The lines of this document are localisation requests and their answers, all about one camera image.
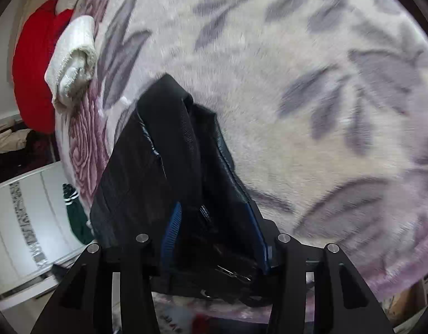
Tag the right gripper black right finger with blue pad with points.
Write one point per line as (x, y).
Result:
(343, 302)

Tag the black leather jacket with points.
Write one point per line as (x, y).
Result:
(171, 176)

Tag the white sliding wardrobe door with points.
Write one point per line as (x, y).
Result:
(35, 232)

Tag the green garment with white stripes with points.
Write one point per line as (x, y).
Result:
(76, 215)

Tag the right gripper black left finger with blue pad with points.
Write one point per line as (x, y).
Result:
(82, 302)

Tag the dark clothes pile in wardrobe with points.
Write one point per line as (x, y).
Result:
(40, 150)

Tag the red pillow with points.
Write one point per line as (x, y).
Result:
(32, 54)

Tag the lilac floral fleece blanket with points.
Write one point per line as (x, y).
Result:
(322, 103)

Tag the beige garment in wardrobe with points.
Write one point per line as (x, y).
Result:
(12, 140)

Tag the white knitted garment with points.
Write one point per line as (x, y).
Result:
(72, 65)

